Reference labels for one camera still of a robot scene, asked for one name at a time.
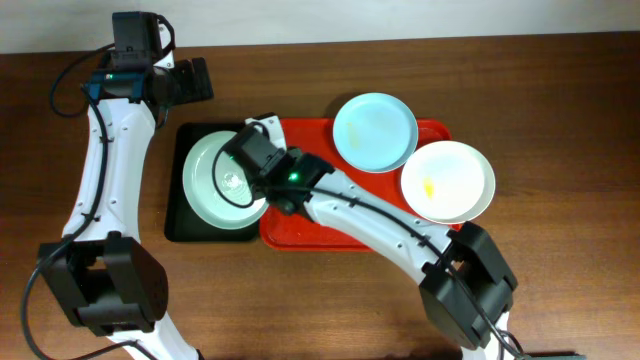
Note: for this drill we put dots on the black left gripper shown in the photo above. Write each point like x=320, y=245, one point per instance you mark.
x=191, y=81

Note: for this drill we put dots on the light green plate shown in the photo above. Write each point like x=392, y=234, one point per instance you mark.
x=200, y=186

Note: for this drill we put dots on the light blue plate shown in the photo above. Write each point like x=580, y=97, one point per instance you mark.
x=375, y=132

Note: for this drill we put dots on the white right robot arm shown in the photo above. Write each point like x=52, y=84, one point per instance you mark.
x=465, y=283

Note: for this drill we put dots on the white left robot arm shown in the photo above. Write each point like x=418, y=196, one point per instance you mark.
x=100, y=274

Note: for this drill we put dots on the red plastic tray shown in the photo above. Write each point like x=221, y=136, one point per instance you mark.
x=295, y=233

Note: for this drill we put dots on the black plastic tray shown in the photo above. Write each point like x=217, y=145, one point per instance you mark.
x=182, y=224

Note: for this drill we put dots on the white plate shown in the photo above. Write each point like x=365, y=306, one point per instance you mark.
x=448, y=182

